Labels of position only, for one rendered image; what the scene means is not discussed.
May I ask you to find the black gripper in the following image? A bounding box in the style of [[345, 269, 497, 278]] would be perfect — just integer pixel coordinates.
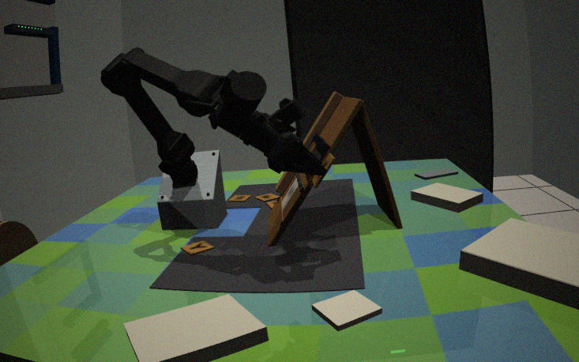
[[239, 110, 328, 176]]

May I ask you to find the white paper ticket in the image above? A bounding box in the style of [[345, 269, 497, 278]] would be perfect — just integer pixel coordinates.
[[282, 178, 299, 211]]

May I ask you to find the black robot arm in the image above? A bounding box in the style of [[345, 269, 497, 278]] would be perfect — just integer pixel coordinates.
[[100, 47, 306, 188]]

